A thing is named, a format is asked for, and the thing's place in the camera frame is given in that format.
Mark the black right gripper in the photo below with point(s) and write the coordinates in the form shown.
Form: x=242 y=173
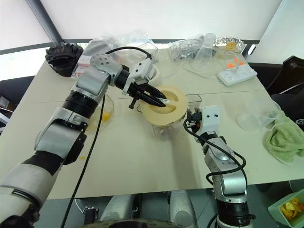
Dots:
x=193 y=120

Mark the orange plug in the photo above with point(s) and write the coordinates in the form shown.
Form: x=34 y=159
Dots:
x=241 y=63
x=230 y=64

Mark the cream round lid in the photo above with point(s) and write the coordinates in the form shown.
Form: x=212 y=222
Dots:
x=175 y=104

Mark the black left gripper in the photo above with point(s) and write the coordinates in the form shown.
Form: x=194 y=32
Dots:
x=139 y=91

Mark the green plastic bin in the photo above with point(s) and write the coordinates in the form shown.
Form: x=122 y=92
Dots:
x=275 y=209

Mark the clear glass bowl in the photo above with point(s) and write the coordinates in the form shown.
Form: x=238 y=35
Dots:
x=109 y=103

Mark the clear bag with pink packets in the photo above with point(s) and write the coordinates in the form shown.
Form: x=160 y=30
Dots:
x=83 y=61

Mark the light green towel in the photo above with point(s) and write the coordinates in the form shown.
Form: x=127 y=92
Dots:
x=285 y=142

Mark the clear bag with dark items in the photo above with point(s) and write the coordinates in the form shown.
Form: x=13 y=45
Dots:
x=183 y=47

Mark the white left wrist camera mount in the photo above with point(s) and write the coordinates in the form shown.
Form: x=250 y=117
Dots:
x=142 y=69

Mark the clear round plastic lid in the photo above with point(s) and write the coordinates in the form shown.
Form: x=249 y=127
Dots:
x=247 y=122

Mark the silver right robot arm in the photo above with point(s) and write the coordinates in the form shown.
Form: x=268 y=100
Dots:
x=228 y=183

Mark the dark window frame post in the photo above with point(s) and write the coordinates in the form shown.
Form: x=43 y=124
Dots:
x=47 y=21

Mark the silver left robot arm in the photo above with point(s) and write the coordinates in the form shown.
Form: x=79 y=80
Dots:
x=90 y=80

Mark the black crumpled plastic bag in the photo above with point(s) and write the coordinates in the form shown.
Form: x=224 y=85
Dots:
x=64 y=58

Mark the orange peel scrap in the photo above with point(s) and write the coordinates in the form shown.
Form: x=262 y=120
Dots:
x=230 y=46

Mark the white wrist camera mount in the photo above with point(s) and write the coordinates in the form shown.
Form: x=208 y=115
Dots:
x=211 y=118
x=142 y=69

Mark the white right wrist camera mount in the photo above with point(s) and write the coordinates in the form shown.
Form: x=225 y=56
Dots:
x=211 y=118

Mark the white power strip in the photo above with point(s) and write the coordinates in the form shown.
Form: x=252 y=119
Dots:
x=237 y=74

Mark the silver foil tray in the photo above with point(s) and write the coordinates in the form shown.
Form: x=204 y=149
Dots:
x=238 y=42

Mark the clear plastic container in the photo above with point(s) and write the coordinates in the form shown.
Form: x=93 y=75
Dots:
x=166 y=131

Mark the orange peels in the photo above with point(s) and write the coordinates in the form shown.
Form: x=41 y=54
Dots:
x=291 y=207

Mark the small yellow object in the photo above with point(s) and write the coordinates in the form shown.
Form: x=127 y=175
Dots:
x=106 y=116

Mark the clear crumpled plastic bag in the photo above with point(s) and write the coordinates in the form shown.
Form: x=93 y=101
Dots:
x=133 y=40

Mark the silver rounded robot leg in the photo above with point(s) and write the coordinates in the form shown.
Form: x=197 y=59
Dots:
x=120 y=209
x=183 y=209

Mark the black chair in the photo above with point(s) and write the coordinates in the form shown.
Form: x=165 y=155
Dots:
x=292 y=78

